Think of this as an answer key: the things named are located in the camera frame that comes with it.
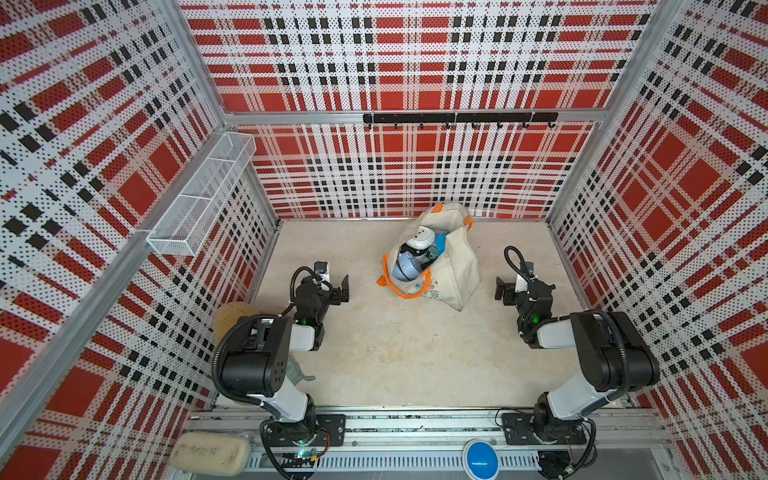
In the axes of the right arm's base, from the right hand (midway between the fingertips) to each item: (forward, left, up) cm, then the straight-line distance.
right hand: (516, 277), depth 95 cm
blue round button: (-48, +18, -5) cm, 52 cm away
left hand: (0, +58, +2) cm, 58 cm away
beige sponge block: (-47, +81, -1) cm, 94 cm away
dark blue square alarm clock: (0, +35, +7) cm, 36 cm away
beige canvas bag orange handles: (-4, +22, +7) cm, 23 cm away
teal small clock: (+2, +25, +15) cm, 30 cm away
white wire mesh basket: (+9, +105, +16) cm, 106 cm away
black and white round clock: (+10, +31, +7) cm, 33 cm away
